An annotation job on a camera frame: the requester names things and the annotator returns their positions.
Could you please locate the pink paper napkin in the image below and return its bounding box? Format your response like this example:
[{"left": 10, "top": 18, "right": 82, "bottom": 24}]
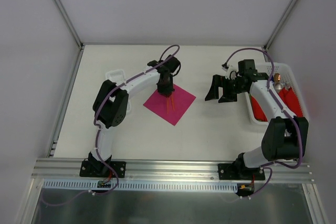
[{"left": 143, "top": 85, "right": 196, "bottom": 126}]

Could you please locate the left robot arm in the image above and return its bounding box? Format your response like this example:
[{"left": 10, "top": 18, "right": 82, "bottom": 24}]
[{"left": 80, "top": 60, "right": 181, "bottom": 177}]

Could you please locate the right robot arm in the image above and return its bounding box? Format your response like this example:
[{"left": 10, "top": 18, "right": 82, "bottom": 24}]
[{"left": 205, "top": 73, "right": 309, "bottom": 180}]

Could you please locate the silver spoon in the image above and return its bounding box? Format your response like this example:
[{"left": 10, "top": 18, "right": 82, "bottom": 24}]
[{"left": 274, "top": 82, "right": 284, "bottom": 92}]

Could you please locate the copper spoon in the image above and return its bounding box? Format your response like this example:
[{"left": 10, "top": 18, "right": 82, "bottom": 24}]
[{"left": 274, "top": 73, "right": 281, "bottom": 84}]

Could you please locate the small white plastic basket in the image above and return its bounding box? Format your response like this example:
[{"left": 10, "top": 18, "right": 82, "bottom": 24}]
[{"left": 105, "top": 69, "right": 132, "bottom": 112}]

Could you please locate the large white plastic basket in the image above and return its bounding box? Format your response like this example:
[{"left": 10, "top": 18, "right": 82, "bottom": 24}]
[{"left": 245, "top": 63, "right": 309, "bottom": 126}]

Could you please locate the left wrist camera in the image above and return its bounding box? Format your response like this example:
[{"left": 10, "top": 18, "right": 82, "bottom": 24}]
[{"left": 163, "top": 56, "right": 181, "bottom": 77}]

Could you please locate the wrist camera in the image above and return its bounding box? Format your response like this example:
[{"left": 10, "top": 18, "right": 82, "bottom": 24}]
[
  {"left": 163, "top": 56, "right": 181, "bottom": 77},
  {"left": 238, "top": 59, "right": 257, "bottom": 76}
]

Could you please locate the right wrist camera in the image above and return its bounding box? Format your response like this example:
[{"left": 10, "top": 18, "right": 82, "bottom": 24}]
[{"left": 238, "top": 59, "right": 257, "bottom": 76}]

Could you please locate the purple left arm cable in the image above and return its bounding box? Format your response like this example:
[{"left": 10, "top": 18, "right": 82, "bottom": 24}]
[{"left": 39, "top": 45, "right": 181, "bottom": 207}]

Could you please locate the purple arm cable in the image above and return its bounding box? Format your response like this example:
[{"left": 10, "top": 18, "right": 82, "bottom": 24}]
[
  {"left": 222, "top": 47, "right": 305, "bottom": 201},
  {"left": 39, "top": 45, "right": 181, "bottom": 207}
]

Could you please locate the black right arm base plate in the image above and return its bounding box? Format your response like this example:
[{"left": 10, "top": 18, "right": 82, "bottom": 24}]
[{"left": 217, "top": 163, "right": 265, "bottom": 181}]

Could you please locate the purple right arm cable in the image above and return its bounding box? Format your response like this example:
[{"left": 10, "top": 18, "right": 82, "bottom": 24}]
[{"left": 222, "top": 47, "right": 305, "bottom": 201}]

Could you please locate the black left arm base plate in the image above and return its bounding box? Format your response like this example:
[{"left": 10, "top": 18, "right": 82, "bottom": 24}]
[{"left": 79, "top": 159, "right": 127, "bottom": 178}]

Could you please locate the white slotted cable duct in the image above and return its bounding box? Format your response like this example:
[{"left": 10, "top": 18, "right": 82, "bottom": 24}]
[{"left": 43, "top": 179, "right": 238, "bottom": 193}]

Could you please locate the aluminium frame rail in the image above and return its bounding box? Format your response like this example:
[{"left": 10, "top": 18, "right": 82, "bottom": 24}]
[{"left": 32, "top": 158, "right": 315, "bottom": 184}]

